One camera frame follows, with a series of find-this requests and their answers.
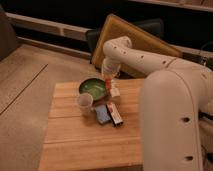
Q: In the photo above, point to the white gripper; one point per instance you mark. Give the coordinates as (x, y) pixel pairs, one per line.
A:
(110, 68)

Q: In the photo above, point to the orange red pepper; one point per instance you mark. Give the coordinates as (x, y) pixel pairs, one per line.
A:
(108, 84)

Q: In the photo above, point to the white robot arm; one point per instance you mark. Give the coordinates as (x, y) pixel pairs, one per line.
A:
(171, 96)

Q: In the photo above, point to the green ceramic bowl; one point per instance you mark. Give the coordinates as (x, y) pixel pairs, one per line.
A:
(95, 87)

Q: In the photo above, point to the white ceramic cup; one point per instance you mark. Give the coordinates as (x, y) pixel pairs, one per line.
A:
(84, 103)

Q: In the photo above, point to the white cream bottle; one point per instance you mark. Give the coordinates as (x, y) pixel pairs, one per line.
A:
(114, 91)

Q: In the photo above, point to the yellow cushion board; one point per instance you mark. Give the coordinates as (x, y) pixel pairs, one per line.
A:
(115, 27)

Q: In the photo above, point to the dark red-white box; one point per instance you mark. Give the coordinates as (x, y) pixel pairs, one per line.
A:
(117, 119)

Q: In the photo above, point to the dark chair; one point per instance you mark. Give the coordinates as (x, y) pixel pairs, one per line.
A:
(152, 26)

